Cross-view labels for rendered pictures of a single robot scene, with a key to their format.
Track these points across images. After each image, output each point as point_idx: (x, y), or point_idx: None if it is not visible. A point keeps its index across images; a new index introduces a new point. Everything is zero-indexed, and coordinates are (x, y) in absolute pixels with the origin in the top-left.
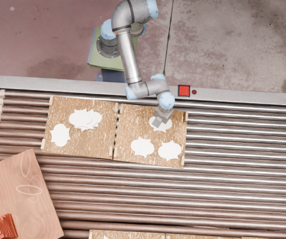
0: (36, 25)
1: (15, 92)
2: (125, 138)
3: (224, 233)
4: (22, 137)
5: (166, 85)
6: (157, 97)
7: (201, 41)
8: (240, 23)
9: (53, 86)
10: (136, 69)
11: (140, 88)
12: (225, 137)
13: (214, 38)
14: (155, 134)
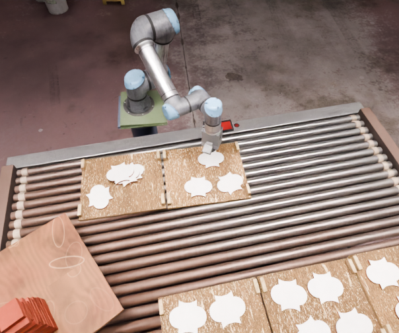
0: (66, 138)
1: (41, 167)
2: (176, 183)
3: (326, 258)
4: (53, 213)
5: (208, 94)
6: (202, 108)
7: (224, 117)
8: (254, 98)
9: (83, 152)
10: (170, 82)
11: (180, 101)
12: (285, 158)
13: (236, 113)
14: (209, 171)
